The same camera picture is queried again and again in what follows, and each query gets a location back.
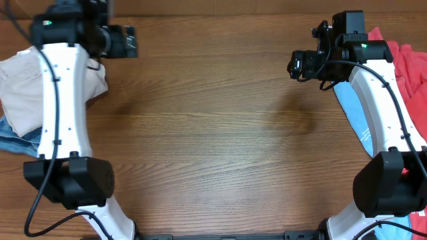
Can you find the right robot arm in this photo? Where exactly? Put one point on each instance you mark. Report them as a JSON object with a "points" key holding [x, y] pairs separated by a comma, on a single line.
{"points": [[393, 183]]}

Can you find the folded blue denim jeans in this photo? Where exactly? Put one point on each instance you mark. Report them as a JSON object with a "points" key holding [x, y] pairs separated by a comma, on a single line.
{"points": [[11, 142]]}

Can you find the light blue shirt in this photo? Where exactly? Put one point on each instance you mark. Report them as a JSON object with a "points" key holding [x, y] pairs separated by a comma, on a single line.
{"points": [[352, 107]]}

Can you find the red shirt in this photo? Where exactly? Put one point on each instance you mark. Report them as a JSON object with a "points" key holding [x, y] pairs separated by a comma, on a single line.
{"points": [[410, 71]]}

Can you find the beige khaki shorts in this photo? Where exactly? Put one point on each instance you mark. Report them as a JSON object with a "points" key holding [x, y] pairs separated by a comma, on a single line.
{"points": [[33, 86]]}

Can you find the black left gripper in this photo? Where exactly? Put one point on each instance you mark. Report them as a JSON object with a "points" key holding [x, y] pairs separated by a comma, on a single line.
{"points": [[116, 50]]}

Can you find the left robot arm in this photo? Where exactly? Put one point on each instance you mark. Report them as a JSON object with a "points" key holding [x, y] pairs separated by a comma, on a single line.
{"points": [[65, 170]]}

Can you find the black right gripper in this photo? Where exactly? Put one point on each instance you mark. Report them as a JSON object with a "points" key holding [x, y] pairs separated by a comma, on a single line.
{"points": [[306, 59]]}

